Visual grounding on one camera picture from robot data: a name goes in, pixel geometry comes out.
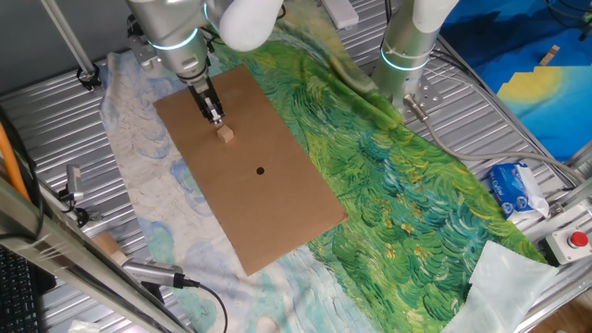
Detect thick black hanging cable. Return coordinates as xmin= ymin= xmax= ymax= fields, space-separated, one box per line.
xmin=0 ymin=105 xmax=46 ymax=244

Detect orange cable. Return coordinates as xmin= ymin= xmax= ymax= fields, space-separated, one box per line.
xmin=0 ymin=122 xmax=31 ymax=203

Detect black pole clamp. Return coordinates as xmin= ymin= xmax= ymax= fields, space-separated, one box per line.
xmin=76 ymin=63 xmax=103 ymax=93

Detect aluminium frame beam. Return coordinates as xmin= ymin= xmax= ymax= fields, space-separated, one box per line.
xmin=0 ymin=178 xmax=189 ymax=333

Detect blue tissue pack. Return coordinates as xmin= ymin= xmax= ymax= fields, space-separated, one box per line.
xmin=487 ymin=161 xmax=551 ymax=222

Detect silver metal pole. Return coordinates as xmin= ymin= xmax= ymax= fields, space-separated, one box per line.
xmin=40 ymin=0 xmax=98 ymax=78

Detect large wooden cube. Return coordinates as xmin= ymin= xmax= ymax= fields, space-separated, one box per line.
xmin=92 ymin=231 xmax=129 ymax=267

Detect small wooden cube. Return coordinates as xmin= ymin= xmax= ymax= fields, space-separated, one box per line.
xmin=216 ymin=123 xmax=236 ymax=144

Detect pale green cloth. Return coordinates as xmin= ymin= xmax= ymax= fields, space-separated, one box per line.
xmin=441 ymin=240 xmax=561 ymax=333

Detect black keyboard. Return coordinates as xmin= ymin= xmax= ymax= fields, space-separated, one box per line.
xmin=0 ymin=244 xmax=57 ymax=333

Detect white power strip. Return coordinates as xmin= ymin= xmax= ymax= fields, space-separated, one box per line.
xmin=321 ymin=0 xmax=361 ymax=31

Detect silver depth camera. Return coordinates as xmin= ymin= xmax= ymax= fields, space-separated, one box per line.
xmin=120 ymin=257 xmax=187 ymax=290

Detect brown cardboard sheet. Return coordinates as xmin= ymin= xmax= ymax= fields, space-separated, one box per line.
xmin=153 ymin=64 xmax=351 ymax=278

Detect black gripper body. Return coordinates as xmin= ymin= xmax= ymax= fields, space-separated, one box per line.
xmin=188 ymin=79 xmax=218 ymax=111

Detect wrist camera mounting bracket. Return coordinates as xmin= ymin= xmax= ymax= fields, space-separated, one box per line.
xmin=128 ymin=16 xmax=161 ymax=78

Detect grey base cable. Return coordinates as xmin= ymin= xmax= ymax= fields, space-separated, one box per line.
xmin=402 ymin=93 xmax=588 ymax=186

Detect black camera cable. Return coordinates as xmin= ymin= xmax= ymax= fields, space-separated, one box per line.
xmin=182 ymin=276 xmax=230 ymax=333

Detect emergency stop button box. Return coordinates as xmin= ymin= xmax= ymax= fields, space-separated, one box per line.
xmin=545 ymin=225 xmax=592 ymax=266

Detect aluminium table edge rail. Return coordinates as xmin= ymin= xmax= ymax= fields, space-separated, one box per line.
xmin=512 ymin=138 xmax=592 ymax=333

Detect painted landscape print cloth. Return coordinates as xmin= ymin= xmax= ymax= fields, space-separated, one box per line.
xmin=99 ymin=0 xmax=549 ymax=333

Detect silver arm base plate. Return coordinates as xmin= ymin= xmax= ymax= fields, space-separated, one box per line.
xmin=392 ymin=68 xmax=445 ymax=122

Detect blue painted backdrop cloth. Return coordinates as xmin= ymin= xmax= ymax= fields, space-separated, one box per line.
xmin=438 ymin=0 xmax=592 ymax=163

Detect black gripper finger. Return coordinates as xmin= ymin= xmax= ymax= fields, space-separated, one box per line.
xmin=210 ymin=96 xmax=227 ymax=126
xmin=202 ymin=97 xmax=218 ymax=124

